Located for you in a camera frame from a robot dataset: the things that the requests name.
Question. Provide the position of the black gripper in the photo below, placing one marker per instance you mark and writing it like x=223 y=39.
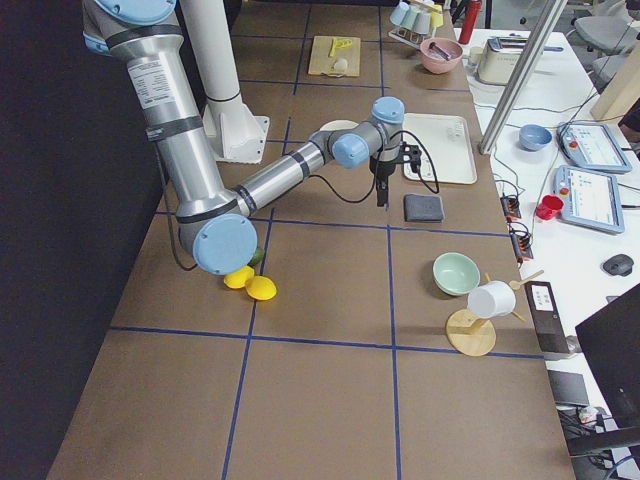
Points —
x=381 y=169

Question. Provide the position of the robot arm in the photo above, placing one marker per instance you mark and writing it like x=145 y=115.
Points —
x=180 y=61

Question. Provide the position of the white bear tray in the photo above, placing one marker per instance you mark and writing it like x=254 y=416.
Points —
x=447 y=140

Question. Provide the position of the grey folded cloth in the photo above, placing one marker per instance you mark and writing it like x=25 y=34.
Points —
x=423 y=208

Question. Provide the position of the cream round plate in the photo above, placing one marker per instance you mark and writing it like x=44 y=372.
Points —
x=338 y=126

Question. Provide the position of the mint green bowl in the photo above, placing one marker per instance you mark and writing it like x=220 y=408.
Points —
x=455 y=273

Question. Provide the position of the pink bowl with ice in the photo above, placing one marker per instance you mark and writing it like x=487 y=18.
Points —
x=433 y=63

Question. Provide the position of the green lime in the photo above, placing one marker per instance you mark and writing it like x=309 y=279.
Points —
x=257 y=257

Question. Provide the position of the bamboo cutting board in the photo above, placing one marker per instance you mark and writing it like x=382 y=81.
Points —
x=321 y=65

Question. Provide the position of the white mug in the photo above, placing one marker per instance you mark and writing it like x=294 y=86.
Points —
x=493 y=299

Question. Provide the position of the lower yellow lemon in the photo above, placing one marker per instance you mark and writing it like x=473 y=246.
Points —
x=261 y=288

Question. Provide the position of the yellow lemon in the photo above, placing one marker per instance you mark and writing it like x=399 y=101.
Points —
x=239 y=278
x=261 y=288

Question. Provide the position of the blue bowl on desk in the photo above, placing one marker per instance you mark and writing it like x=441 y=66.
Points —
x=534 y=137

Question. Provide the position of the cream mug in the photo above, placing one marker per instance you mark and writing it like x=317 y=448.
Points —
x=475 y=55

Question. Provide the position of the red mug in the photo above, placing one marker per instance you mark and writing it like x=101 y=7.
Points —
x=549 y=207

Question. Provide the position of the wooden mug tree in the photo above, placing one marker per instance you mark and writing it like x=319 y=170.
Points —
x=475 y=336

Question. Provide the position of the grey cup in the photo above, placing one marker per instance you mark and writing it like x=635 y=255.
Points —
x=422 y=24

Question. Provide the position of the mint green cup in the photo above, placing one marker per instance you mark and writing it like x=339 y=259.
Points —
x=410 y=18

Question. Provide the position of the light blue cup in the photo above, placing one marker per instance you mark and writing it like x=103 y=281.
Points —
x=399 y=13

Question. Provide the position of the upper yellow lemon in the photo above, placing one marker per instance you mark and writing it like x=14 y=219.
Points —
x=239 y=278

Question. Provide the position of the cream toaster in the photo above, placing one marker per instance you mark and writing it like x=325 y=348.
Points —
x=499 y=58

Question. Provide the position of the yellow cup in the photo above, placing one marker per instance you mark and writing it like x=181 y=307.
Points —
x=437 y=19

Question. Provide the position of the red bottle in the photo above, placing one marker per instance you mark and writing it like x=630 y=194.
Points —
x=472 y=9

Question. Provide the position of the near teach pendant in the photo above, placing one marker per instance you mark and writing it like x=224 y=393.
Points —
x=591 y=199

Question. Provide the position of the teach pendant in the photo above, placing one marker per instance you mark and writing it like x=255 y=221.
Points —
x=591 y=145
x=591 y=199

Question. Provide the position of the far teach pendant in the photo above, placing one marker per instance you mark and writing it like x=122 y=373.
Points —
x=591 y=145

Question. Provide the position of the black box device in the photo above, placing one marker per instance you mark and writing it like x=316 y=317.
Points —
x=546 y=320

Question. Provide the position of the black computer mouse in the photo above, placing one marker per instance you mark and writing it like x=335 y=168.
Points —
x=618 y=265

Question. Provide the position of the black monitor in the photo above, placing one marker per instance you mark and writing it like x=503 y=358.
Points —
x=609 y=340

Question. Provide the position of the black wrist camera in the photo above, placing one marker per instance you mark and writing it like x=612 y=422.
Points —
x=411 y=155

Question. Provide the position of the steel scoop handle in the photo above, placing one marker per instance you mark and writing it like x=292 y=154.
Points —
x=436 y=49

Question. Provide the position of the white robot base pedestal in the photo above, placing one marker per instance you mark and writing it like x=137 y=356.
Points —
x=234 y=132

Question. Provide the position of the aluminium frame post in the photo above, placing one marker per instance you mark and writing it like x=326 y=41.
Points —
x=524 y=67

